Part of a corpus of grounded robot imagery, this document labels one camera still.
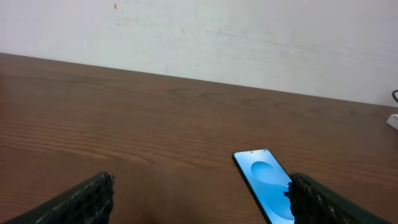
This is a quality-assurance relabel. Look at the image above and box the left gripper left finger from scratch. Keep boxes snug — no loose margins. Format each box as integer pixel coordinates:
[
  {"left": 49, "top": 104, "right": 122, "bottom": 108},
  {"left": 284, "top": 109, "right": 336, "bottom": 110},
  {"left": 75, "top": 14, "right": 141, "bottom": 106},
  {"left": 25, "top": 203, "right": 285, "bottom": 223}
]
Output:
[{"left": 4, "top": 171, "right": 114, "bottom": 224}]

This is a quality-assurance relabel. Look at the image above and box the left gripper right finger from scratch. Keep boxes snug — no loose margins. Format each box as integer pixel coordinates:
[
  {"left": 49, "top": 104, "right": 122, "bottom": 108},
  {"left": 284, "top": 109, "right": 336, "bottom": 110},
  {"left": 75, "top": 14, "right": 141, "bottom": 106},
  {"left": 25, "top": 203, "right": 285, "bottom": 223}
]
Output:
[{"left": 284, "top": 173, "right": 389, "bottom": 224}]

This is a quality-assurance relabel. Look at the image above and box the blue Samsung smartphone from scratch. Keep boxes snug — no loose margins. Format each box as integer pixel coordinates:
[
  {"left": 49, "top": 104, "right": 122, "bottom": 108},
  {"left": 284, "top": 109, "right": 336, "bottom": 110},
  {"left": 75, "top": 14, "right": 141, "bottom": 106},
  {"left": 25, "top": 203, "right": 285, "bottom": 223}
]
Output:
[{"left": 232, "top": 149, "right": 295, "bottom": 224}]

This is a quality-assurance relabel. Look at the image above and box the white power strip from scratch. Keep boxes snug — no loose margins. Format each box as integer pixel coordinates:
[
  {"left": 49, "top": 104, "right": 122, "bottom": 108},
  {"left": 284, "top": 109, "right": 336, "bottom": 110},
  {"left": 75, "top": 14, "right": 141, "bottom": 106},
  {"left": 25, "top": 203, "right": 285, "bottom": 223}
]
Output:
[{"left": 386, "top": 114, "right": 398, "bottom": 130}]

